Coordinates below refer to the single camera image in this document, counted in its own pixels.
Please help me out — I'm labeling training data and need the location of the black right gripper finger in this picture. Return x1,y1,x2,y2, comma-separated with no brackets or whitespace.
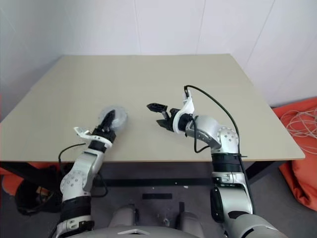
146,102,169,120
156,119,172,131

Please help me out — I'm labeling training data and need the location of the orange cushion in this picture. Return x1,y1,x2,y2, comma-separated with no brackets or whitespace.
0,162,62,197

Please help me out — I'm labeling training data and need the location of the grey robot torso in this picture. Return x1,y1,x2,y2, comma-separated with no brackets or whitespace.
86,222,199,238

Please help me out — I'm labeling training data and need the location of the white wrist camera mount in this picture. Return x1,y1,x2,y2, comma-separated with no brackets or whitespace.
73,126,115,147
172,95,195,133

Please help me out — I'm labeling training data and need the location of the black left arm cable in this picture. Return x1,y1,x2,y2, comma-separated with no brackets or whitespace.
58,142,109,198

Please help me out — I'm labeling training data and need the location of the tangle of white cable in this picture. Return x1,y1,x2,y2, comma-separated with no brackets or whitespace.
279,105,317,160

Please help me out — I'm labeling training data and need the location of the black bag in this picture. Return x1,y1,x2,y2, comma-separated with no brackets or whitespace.
16,165,65,216

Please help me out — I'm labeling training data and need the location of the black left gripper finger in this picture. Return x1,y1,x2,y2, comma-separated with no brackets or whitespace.
99,109,116,130

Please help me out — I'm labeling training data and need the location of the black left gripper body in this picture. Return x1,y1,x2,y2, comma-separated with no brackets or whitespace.
92,124,117,143

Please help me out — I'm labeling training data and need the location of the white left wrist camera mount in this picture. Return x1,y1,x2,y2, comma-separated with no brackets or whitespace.
73,126,115,147

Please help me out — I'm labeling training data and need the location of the grey rounded shape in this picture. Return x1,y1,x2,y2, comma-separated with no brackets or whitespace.
108,204,139,228
176,201,202,231

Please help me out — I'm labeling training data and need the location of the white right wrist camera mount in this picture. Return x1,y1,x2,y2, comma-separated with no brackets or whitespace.
172,95,195,133

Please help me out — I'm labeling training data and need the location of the orange bean bag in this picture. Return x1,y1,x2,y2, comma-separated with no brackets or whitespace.
271,97,317,212

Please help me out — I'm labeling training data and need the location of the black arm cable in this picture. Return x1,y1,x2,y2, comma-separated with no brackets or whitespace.
58,142,109,198
183,85,256,216

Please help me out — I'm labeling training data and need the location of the black table frame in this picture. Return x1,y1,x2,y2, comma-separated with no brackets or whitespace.
0,160,293,188

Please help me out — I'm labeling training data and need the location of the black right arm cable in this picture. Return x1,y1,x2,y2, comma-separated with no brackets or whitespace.
183,85,256,216

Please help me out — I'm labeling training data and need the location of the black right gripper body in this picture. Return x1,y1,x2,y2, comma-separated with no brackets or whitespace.
164,108,180,131

